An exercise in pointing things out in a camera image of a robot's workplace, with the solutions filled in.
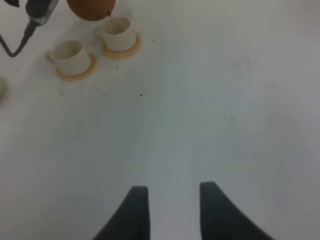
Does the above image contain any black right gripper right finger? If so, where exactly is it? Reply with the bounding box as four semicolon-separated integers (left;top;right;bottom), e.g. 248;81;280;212
199;182;272;240

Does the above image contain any orange saucer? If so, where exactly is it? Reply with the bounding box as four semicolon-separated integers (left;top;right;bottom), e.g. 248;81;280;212
101;34;142;60
56;52;98;82

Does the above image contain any near orange saucer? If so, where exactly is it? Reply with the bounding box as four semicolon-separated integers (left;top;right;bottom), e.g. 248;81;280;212
56;52;98;82

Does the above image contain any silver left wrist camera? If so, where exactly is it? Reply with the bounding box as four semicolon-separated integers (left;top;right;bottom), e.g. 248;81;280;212
25;0;59;26

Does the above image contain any far orange saucer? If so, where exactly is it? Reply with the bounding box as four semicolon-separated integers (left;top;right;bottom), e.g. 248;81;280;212
101;34;142;60

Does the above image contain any white teacup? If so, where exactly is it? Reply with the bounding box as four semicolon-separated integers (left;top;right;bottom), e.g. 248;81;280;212
46;40;91;76
94;17;137;52

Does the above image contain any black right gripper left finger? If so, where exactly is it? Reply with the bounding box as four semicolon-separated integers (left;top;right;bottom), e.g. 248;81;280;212
94;186;151;240

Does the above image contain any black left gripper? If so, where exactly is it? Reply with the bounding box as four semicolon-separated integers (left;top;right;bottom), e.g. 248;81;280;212
4;0;20;7

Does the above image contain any far white teacup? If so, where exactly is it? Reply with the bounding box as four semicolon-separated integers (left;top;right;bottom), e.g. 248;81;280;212
94;17;137;52

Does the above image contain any near white teacup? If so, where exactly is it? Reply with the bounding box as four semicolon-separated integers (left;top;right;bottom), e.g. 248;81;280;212
46;40;91;76

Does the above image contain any black braided camera cable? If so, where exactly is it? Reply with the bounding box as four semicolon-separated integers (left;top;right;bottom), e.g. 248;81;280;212
0;19;38;58

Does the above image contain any brown round teapot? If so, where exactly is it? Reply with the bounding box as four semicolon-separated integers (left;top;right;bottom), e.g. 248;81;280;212
66;0;116;22

